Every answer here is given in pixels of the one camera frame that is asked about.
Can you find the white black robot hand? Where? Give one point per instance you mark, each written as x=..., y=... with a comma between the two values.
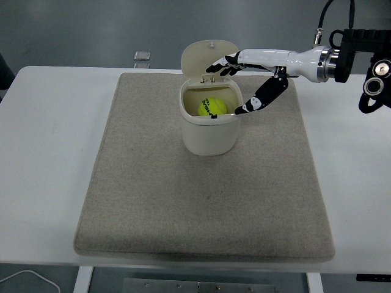
x=275, y=58

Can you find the yellow tennis ball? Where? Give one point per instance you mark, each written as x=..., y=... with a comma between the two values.
x=215, y=105

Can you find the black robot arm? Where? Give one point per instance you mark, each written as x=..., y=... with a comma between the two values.
x=348, y=45

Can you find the cream bin with hinged lid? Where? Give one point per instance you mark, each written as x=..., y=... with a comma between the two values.
x=210, y=137

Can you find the beige fabric mat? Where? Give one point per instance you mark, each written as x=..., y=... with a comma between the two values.
x=183, y=198

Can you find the white table leg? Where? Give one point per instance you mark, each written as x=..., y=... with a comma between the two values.
x=314, y=284
x=82, y=280

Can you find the black table control panel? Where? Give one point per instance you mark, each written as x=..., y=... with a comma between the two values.
x=372, y=277

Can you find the grey metal plate with screws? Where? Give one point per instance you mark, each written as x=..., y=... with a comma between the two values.
x=168, y=287

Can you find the dark object at room edge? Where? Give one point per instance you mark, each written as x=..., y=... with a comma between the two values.
x=4, y=79

